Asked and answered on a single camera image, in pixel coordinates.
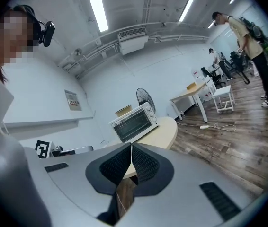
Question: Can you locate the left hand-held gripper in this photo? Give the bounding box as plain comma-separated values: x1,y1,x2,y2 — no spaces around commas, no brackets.
35,140,94,159

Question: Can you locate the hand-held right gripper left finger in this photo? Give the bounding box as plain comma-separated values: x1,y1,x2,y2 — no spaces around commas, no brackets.
85,142,132,226

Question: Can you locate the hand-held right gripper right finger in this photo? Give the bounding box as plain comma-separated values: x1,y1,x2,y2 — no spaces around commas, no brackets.
132,142,175,197

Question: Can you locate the white toaster oven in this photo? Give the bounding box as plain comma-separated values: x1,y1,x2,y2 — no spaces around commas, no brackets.
108,102,159,144

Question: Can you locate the round beige wooden table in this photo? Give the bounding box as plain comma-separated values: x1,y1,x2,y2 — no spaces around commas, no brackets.
121,116,179,180

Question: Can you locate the brown cardboard box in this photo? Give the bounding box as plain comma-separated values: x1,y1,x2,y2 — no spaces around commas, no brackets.
115,105,134,118

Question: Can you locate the black standing fan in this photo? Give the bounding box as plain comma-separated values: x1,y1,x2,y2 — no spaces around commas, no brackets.
136,87,156,115

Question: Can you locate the white desk with wooden top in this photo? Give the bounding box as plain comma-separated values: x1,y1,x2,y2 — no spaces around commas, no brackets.
169,82,208,123

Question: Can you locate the white chair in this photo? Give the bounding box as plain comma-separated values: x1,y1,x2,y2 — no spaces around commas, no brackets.
205,78,235,114

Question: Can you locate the white board with red label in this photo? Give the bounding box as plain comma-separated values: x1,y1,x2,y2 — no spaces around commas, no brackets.
191,67,205,84

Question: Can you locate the black office chair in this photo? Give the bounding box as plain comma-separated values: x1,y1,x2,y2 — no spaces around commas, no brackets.
200,67,223,87

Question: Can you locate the person's head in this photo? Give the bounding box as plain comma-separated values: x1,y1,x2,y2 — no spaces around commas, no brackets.
0,5,42,84

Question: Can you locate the white air conditioner unit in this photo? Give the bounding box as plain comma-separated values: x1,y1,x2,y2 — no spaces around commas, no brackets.
117,27,149,55

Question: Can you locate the green and black backpack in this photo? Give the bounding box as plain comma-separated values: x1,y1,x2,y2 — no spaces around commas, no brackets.
239,16,268,64

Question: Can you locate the white wall ledge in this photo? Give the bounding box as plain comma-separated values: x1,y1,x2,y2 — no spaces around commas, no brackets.
2,115,95,129

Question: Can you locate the grey wall panel box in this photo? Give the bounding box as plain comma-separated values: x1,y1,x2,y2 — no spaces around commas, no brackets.
64,89,82,112

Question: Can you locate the white power strip with cable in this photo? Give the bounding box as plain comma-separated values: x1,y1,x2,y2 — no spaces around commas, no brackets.
178,121,237,132

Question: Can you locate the black head-mounted camera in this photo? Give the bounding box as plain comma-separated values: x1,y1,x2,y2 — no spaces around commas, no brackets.
37,20,56,48

